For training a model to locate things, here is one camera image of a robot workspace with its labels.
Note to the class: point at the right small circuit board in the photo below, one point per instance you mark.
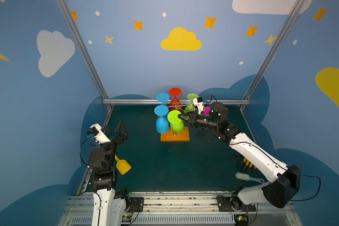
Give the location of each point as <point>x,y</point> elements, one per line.
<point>241,220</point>

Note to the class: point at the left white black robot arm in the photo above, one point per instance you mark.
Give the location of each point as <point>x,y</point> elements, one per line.
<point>109,205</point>

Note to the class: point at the back aluminium crossbar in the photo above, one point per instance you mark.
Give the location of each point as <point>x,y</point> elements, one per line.
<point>156,102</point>

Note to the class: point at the aluminium frame post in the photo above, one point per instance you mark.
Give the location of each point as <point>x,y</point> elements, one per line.
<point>285,29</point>
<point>66,13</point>

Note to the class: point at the right aluminium frame post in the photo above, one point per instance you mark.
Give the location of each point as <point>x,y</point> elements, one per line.
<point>285,29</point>

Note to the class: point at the blue wine glass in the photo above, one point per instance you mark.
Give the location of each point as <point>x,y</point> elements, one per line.
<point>162,124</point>
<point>163,98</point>

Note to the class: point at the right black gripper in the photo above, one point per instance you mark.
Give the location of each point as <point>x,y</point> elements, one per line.
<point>192,119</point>

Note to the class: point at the small circuit board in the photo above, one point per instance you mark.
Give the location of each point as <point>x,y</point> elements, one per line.
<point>241,220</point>
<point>126,219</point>

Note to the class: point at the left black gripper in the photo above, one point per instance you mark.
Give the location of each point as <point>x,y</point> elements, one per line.
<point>113,140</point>

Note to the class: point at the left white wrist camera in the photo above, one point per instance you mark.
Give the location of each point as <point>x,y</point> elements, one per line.
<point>96,132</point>

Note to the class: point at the left aluminium frame post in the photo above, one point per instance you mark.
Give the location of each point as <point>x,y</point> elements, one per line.
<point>66,13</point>

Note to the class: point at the green wine glass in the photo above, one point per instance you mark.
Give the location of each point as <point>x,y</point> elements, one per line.
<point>176,124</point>
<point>190,107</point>

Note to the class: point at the white cleaning brush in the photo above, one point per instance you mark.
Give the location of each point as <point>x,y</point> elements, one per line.
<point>246,177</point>

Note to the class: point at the red wine glass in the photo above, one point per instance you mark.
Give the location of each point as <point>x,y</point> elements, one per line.
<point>175,103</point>

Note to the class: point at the yellow toy shovel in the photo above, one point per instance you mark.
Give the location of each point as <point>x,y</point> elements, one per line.
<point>122,166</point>

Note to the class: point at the wooden base wire glass rack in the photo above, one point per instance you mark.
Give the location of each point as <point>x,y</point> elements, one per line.
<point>173,137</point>

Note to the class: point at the left small circuit board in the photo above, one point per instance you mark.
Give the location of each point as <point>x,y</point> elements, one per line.
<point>126,219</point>

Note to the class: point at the back blue wine glass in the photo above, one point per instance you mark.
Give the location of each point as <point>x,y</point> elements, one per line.
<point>163,98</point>

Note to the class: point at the aluminium rail base frame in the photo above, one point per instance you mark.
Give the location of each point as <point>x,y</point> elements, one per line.
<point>196,208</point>

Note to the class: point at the front blue wine glass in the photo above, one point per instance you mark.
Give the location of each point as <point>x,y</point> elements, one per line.
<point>162,124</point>

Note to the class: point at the yellow black work glove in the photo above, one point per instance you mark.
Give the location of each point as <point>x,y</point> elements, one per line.
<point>245,164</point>

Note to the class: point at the pink wine glass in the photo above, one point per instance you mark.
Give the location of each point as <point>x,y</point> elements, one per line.
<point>206,111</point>

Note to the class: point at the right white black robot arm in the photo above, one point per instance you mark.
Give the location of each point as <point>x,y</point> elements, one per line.
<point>283,181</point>

